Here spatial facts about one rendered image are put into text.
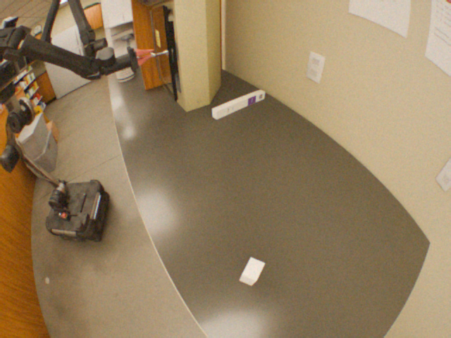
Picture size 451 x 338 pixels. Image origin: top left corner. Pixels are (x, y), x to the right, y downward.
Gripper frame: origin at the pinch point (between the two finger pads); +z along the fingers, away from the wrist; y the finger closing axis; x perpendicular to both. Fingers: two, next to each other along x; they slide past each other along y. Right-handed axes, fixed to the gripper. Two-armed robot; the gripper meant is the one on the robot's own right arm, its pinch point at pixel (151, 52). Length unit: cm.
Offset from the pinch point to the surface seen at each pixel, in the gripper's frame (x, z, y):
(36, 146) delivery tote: 144, -146, -73
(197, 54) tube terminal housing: -11.5, 14.1, -2.5
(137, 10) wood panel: 25.5, 0.9, 20.5
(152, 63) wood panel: 25.6, 4.5, -11.7
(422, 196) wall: -98, 50, -19
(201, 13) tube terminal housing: -11.5, 16.6, 13.9
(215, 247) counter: -64, -10, -26
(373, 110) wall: -65, 50, -7
